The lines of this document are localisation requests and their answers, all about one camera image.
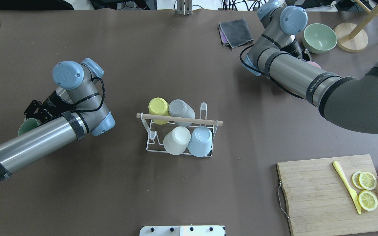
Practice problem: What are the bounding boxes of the green bowl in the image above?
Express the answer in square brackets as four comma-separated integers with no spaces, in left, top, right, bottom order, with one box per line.
[303,23,338,54]

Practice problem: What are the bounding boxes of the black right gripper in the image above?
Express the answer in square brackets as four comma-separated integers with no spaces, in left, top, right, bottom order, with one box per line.
[281,35,311,61]

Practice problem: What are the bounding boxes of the yellow cup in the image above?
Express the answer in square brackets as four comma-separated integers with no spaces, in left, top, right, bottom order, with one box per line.
[148,97,170,116]

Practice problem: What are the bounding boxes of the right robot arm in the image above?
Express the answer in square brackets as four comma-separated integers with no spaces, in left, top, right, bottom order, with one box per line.
[241,0,378,133]

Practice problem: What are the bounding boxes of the dark grey cloth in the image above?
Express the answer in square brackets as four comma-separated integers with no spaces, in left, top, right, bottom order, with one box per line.
[219,18,253,49]

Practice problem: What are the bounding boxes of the wooden mug tree stand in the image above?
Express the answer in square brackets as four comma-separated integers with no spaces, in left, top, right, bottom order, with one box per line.
[333,0,378,53]

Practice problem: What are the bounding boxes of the lemon slice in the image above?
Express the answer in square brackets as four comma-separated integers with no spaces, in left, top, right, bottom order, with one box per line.
[358,190,378,211]
[358,172,377,191]

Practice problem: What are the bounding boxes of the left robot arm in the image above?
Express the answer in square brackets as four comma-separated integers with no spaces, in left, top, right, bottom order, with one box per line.
[0,58,116,181]

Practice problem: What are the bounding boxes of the grey cup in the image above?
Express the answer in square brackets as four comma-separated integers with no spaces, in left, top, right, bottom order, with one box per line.
[168,100,195,119]

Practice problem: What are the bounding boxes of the white cup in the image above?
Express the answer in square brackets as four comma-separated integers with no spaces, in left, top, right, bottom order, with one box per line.
[163,127,191,155]

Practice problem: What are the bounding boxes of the white wire cup rack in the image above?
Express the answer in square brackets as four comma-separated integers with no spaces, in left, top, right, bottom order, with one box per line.
[136,103,222,157]

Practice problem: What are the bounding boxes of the wooden cutting board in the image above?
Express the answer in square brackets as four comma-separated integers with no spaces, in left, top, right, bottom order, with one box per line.
[277,154,378,236]

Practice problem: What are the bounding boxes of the light blue cup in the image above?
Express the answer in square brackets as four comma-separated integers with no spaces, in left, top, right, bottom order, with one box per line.
[187,127,212,157]

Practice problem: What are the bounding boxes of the green cup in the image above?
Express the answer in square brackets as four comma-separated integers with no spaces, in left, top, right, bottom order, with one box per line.
[17,118,42,136]

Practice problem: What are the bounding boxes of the pink cup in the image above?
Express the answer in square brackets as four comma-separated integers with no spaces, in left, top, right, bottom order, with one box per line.
[306,61,321,69]

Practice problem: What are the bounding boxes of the yellow plastic knife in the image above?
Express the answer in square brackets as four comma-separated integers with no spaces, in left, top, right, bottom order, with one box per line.
[332,160,362,214]

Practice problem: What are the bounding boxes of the aluminium frame post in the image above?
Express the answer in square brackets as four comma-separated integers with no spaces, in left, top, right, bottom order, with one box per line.
[176,0,192,15]

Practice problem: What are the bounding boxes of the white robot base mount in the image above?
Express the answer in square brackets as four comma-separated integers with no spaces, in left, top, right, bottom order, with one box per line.
[139,225,226,236]

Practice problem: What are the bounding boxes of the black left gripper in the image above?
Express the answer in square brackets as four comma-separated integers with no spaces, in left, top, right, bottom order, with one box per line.
[24,91,75,124]

